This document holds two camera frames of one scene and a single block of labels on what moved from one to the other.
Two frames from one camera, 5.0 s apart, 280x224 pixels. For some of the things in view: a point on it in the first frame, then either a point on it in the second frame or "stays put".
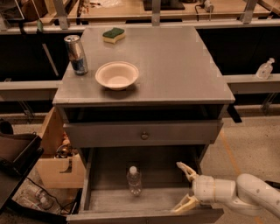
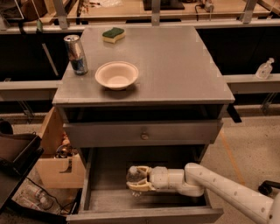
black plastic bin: [19, 153] stays put
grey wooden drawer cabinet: [133, 138] stays put
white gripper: [203, 188] to [158, 177]
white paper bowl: [116, 75] stays put
